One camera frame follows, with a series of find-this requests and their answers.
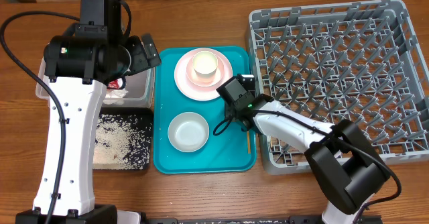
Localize wooden chopstick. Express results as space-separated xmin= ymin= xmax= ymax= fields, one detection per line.
xmin=246 ymin=131 xmax=251 ymax=154

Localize red foil wrapper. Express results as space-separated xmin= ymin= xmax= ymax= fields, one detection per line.
xmin=107 ymin=78 xmax=126 ymax=90

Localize large pink plate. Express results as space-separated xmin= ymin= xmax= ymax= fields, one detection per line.
xmin=174 ymin=48 xmax=233 ymax=101

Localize cream cup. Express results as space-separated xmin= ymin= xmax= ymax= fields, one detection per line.
xmin=192 ymin=51 xmax=219 ymax=82

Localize white napkin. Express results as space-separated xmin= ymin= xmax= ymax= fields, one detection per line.
xmin=103 ymin=89 xmax=128 ymax=105

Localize grey bowl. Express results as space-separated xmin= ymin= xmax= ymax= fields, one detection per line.
xmin=168 ymin=112 xmax=210 ymax=153

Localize white rice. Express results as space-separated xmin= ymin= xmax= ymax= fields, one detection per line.
xmin=93 ymin=113 xmax=152 ymax=170

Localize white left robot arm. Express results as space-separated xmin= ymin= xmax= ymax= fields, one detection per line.
xmin=15 ymin=34 xmax=161 ymax=223

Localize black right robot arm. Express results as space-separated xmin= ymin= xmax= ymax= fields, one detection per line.
xmin=217 ymin=75 xmax=392 ymax=223

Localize clear plastic waste bin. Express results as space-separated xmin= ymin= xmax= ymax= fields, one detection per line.
xmin=36 ymin=58 xmax=155 ymax=108

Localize black tray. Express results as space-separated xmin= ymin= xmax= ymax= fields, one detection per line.
xmin=92 ymin=107 xmax=154 ymax=171

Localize grey dish rack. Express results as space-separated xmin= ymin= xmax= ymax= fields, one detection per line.
xmin=247 ymin=0 xmax=428 ymax=165

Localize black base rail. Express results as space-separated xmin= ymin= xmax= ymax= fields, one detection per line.
xmin=143 ymin=214 xmax=383 ymax=224

